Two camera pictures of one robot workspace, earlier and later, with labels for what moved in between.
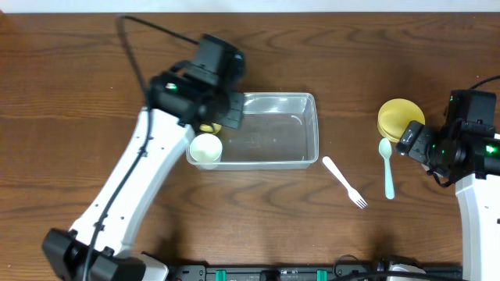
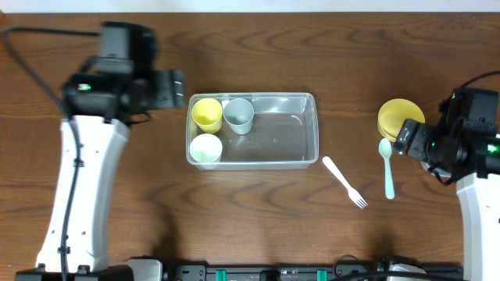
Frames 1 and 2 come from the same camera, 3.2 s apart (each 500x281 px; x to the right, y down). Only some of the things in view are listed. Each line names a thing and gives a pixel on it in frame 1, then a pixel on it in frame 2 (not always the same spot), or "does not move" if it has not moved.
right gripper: (411, 137) does not move
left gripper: (232, 110) -> (174, 88)
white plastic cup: (205, 147) does not move
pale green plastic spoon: (385, 147) does not move
